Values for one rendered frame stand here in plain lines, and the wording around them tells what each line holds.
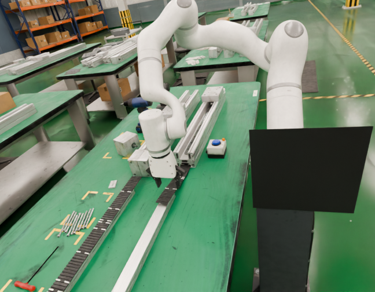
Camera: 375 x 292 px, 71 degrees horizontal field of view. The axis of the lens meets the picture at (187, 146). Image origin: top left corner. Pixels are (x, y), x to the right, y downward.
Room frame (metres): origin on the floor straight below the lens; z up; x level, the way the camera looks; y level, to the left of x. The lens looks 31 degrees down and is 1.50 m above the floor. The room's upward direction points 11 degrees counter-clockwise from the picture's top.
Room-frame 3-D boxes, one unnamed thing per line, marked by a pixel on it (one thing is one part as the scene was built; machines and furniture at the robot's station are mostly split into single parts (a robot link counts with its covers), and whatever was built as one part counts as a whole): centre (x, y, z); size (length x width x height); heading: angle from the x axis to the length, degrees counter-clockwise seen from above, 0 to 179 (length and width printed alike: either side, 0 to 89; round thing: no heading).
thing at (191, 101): (1.46, 0.05, 0.82); 0.80 x 0.10 x 0.09; 157
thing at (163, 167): (0.84, 0.10, 0.95); 0.10 x 0.07 x 0.11; 67
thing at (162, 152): (0.84, 0.11, 1.01); 0.09 x 0.08 x 0.03; 67
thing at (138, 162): (1.05, 0.21, 0.83); 0.12 x 0.09 x 0.10; 67
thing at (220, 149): (1.08, -0.13, 0.81); 0.10 x 0.08 x 0.06; 67
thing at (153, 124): (0.84, 0.10, 1.09); 0.09 x 0.08 x 0.13; 83
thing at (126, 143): (1.26, 0.31, 0.83); 0.11 x 0.10 x 0.10; 46
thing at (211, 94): (1.62, -0.23, 0.87); 0.16 x 0.11 x 0.07; 157
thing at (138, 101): (1.50, 0.25, 0.89); 0.20 x 0.08 x 0.22; 75
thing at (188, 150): (1.39, -0.13, 0.82); 0.80 x 0.10 x 0.09; 157
